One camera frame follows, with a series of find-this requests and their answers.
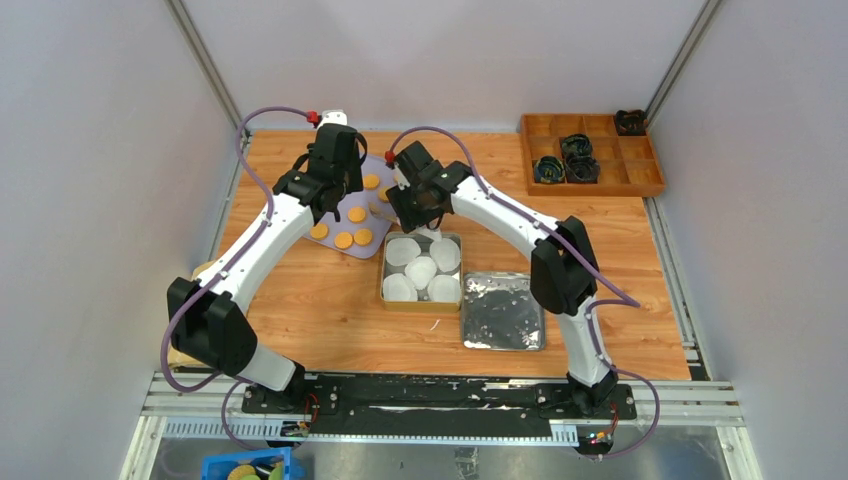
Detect round yellow cookie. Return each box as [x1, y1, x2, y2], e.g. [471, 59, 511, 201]
[378, 187, 390, 204]
[347, 206, 368, 224]
[334, 232, 354, 250]
[309, 223, 329, 241]
[363, 174, 381, 190]
[353, 228, 374, 247]

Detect lavender plastic tray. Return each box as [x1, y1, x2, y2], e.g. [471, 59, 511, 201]
[304, 154, 396, 259]

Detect gold square cookie tin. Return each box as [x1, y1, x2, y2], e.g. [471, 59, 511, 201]
[379, 232, 464, 314]

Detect metal kitchen tongs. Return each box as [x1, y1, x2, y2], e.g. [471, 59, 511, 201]
[368, 202, 443, 241]

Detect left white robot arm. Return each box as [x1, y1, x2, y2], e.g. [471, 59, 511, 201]
[165, 123, 367, 413]

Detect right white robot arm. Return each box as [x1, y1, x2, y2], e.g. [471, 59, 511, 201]
[384, 141, 619, 418]

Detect white paper cup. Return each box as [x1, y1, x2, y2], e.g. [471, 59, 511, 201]
[384, 237, 421, 267]
[382, 273, 418, 302]
[426, 275, 462, 304]
[404, 256, 438, 290]
[429, 237, 461, 273]

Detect dark rolled sock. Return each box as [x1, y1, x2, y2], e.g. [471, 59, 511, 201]
[560, 133, 593, 159]
[533, 155, 566, 185]
[614, 109, 647, 136]
[565, 156, 600, 184]

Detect wooden compartment organizer box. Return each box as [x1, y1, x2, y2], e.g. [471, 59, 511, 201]
[519, 113, 666, 198]

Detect silver square tin lid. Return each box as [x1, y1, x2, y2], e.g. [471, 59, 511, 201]
[460, 272, 546, 352]

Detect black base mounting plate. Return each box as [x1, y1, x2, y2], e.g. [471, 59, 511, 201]
[241, 372, 637, 440]

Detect folded yellow cloth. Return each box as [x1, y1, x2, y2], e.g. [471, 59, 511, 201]
[166, 261, 214, 370]

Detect blue plastic bin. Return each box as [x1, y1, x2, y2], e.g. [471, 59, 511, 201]
[201, 447, 306, 480]

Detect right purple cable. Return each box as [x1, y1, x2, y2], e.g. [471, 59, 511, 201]
[387, 125, 662, 461]

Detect purple cable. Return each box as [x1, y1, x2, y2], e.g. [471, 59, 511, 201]
[387, 125, 662, 461]
[160, 105, 319, 453]

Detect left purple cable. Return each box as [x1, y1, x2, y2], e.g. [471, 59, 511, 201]
[160, 105, 319, 453]

